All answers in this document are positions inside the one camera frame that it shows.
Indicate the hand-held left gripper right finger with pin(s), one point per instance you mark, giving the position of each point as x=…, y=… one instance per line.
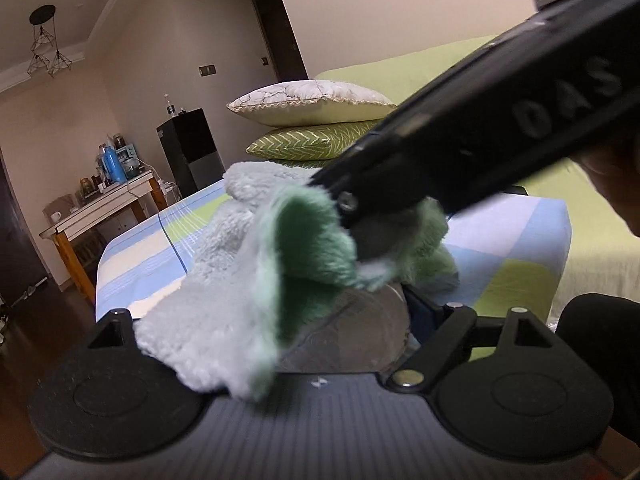
x=425, y=312

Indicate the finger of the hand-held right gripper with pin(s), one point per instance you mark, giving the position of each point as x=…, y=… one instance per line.
x=350, y=185

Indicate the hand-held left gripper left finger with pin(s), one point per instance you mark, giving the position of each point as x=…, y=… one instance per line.
x=116, y=324

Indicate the round clear container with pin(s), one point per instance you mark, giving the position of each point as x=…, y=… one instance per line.
x=350, y=335

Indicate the green grey microfiber cloth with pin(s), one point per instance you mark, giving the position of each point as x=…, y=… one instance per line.
x=220, y=270

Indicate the person's right hand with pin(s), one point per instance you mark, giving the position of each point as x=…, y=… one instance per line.
x=612, y=185

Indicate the green chevron pillow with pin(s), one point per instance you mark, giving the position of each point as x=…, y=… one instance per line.
x=300, y=142

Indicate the blue green plaid sheet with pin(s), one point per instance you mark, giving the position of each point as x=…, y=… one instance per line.
x=500, y=260

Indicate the white patterned pillow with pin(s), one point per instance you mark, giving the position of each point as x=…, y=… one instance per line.
x=310, y=100

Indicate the light green bed sheet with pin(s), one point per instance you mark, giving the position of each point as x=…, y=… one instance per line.
x=435, y=65

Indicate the wooden table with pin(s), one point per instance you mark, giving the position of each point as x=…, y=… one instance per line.
x=100, y=210

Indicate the white cup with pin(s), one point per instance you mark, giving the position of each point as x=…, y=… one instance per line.
x=54, y=217

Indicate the dark entrance door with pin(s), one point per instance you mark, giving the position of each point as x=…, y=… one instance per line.
x=17, y=240

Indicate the brown paper bag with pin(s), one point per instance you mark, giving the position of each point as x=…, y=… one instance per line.
x=59, y=204

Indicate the white power strip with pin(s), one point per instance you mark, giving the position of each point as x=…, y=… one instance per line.
x=169, y=189

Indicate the blue thermos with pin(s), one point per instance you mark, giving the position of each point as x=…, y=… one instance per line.
x=111, y=167

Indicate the black cabinet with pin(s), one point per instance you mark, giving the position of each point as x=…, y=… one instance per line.
x=190, y=150

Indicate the dark interior door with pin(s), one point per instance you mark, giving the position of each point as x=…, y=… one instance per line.
x=280, y=35

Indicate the light blue toaster oven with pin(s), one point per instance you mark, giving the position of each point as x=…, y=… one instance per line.
x=129, y=156

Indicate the glass jar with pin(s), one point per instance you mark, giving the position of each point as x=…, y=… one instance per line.
x=119, y=141

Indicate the person's black trouser leg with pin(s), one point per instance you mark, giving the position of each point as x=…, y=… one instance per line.
x=605, y=360

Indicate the wall switch plate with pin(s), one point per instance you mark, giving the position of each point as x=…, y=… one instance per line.
x=207, y=70

